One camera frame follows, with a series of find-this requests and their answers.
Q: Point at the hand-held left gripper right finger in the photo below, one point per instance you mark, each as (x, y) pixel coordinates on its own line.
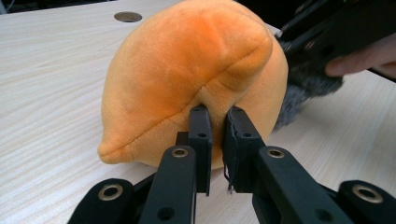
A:
(243, 155)

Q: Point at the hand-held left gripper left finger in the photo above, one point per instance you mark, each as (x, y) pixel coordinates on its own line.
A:
(200, 155)

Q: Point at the orange plush toy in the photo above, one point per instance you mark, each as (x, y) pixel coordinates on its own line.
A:
(186, 68)

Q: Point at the round table grommet hole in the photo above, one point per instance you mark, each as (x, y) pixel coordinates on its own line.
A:
(128, 17)

